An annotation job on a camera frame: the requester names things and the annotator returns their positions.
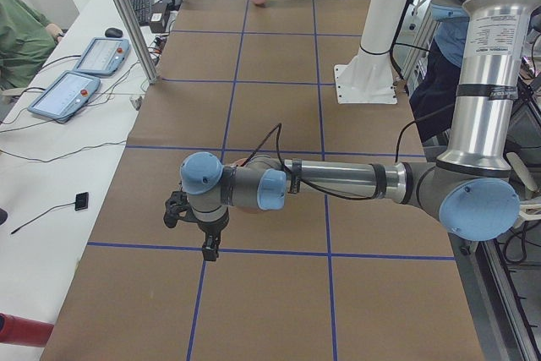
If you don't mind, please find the small black box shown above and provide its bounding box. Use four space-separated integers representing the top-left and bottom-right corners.
149 9 170 34

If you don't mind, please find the black keyboard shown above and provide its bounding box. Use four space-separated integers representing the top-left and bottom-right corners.
129 0 152 26

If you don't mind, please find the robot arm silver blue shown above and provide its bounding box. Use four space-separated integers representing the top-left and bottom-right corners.
164 0 540 261

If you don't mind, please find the near blue teach pendant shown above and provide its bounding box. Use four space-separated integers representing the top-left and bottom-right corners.
28 71 101 123

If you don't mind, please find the far blue teach pendant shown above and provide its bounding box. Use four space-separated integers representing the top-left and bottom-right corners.
74 37 130 77

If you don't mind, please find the small black square sensor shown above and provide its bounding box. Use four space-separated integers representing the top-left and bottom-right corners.
74 192 90 211

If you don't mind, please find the pink plate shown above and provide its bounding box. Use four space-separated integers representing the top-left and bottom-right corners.
230 157 263 215

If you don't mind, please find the black computer mouse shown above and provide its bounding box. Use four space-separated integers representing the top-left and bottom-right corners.
105 27 123 38

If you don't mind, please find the blue teach pendant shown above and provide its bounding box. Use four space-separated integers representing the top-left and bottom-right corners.
28 71 101 123
74 37 130 77

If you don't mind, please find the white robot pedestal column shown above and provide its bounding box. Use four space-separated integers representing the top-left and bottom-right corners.
334 0 408 104

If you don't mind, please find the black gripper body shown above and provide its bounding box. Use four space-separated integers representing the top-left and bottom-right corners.
198 220 229 247

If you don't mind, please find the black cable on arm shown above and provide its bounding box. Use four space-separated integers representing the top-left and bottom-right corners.
240 123 432 202

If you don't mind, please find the person in green shirt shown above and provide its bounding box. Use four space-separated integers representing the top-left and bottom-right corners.
1 0 64 90

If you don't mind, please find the person in blue shirt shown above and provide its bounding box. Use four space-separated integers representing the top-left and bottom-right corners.
410 5 469 142

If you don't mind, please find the brown paper table cover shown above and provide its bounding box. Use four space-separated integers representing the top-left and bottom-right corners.
42 0 483 360

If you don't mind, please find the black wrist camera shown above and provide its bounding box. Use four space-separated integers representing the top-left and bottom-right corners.
163 190 194 228

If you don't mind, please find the white office chair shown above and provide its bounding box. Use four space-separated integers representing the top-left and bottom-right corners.
505 152 540 229

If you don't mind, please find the aluminium frame post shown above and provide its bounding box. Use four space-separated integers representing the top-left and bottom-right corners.
113 0 157 85

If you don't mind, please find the red cylinder object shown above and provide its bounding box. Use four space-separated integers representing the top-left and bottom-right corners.
0 314 54 347

